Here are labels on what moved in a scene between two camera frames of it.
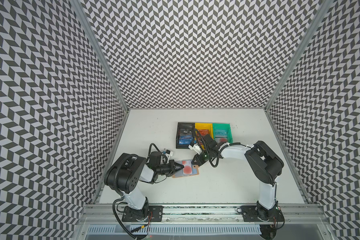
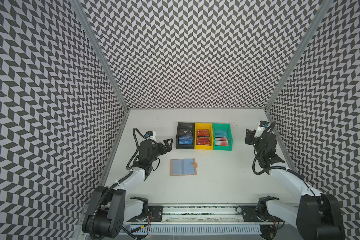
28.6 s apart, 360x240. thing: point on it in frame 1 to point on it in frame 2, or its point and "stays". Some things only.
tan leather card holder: x=189 y=169 stays
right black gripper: x=199 y=162 to x=249 y=136
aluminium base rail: x=108 y=214 stays
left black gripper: x=173 y=170 to x=168 y=147
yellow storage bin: x=209 y=126 stays
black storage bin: x=185 y=134 stays
